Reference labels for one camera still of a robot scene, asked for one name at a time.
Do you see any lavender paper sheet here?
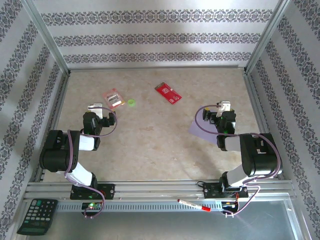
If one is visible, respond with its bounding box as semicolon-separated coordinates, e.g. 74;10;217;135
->
187;104;221;145

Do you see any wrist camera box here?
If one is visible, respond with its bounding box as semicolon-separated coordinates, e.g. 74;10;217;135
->
87;102;104;119
216;100;232;118

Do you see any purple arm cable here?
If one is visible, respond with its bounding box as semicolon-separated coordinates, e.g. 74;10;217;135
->
194;104;283;218
64;106;118;220

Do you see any white marker with red cap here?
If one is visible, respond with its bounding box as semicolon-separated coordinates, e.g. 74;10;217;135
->
177;198;211;213

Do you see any controller board with green light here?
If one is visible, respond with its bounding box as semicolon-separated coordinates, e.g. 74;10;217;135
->
81;201;103;211

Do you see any grey slotted cable duct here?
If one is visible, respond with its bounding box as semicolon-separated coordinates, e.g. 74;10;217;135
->
55;201;223;213

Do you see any red card package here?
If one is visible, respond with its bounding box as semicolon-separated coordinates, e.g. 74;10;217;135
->
154;81;183;106

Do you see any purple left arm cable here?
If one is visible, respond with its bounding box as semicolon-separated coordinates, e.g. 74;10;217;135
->
64;106;118;220

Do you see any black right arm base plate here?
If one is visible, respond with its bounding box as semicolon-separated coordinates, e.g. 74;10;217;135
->
202;182;249;200

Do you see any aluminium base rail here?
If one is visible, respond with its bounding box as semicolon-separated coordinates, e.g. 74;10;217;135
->
23;180;296;201

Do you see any black calculator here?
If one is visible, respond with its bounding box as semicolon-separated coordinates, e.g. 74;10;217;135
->
16;198;59;236

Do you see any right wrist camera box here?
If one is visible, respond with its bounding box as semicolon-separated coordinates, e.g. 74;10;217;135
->
216;100;232;118

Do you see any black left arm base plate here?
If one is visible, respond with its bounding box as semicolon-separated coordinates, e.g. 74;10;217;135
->
69;183;116;201

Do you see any aluminium frame post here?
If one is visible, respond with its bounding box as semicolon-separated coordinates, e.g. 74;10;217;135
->
21;0;71;76
243;0;292;76

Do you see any pink blister package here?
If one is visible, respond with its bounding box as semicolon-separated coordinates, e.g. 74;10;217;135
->
101;87;126;110

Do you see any aluminium table edge rail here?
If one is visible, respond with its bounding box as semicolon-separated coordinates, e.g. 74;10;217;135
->
33;72;71;183
243;72;286;181
67;65;247;73

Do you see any controller board with wires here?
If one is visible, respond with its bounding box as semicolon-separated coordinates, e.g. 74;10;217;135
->
221;199;240;210

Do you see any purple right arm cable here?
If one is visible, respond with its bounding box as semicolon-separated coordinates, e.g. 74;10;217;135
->
194;104;283;218

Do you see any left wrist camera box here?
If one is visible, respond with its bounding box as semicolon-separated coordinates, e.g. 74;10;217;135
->
87;102;104;119

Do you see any grey metal shelf plate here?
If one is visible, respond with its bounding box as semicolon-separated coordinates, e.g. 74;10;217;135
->
24;199;305;240

